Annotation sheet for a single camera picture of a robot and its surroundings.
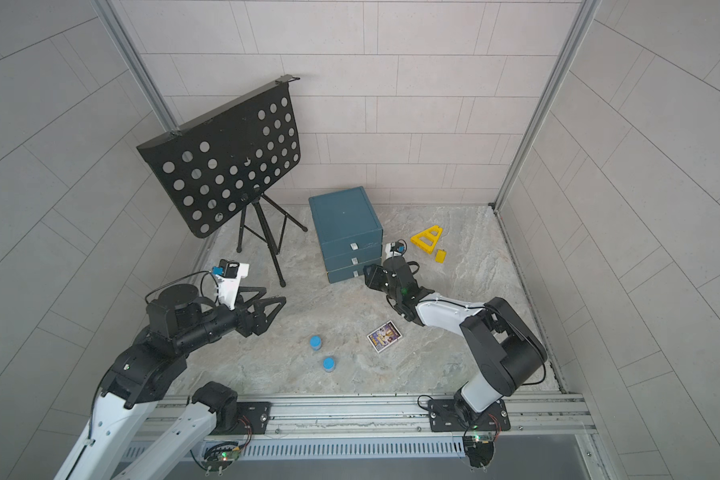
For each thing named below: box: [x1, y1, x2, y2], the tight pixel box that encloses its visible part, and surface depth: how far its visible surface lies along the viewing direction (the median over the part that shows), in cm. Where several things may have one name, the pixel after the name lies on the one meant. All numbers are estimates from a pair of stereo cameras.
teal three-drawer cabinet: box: [308, 186, 384, 284], surface depth 90 cm
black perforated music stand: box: [137, 75, 308, 288], surface depth 70 cm
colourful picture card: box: [366, 320, 403, 353], surface depth 84 cm
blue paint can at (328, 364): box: [322, 356, 336, 373], surface depth 80 cm
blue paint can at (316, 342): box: [309, 335, 323, 351], surface depth 83 cm
